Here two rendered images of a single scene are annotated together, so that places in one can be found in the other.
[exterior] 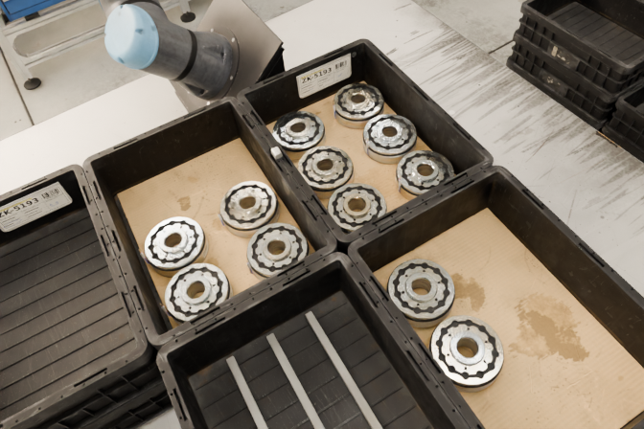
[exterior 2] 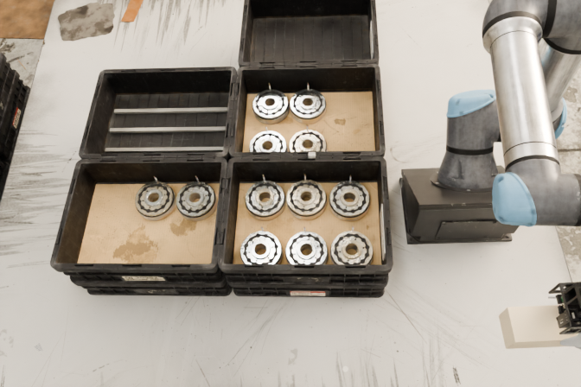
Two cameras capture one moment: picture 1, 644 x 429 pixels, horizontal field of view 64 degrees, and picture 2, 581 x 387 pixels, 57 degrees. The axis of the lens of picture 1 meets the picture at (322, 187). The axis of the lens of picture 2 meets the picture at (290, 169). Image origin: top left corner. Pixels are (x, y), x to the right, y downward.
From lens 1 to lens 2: 117 cm
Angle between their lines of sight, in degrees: 58
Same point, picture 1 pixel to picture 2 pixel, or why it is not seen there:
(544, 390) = (118, 225)
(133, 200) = (360, 98)
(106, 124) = not seen: hidden behind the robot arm
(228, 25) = (488, 193)
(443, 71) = not seen: outside the picture
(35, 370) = (284, 41)
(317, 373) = (199, 141)
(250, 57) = (437, 193)
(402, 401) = not seen: hidden behind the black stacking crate
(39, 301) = (321, 47)
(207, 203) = (331, 132)
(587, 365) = (110, 252)
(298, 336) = (220, 141)
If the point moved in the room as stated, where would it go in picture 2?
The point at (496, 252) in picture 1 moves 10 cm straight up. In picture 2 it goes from (189, 258) to (179, 244)
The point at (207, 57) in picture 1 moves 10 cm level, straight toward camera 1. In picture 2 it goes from (451, 162) to (411, 156)
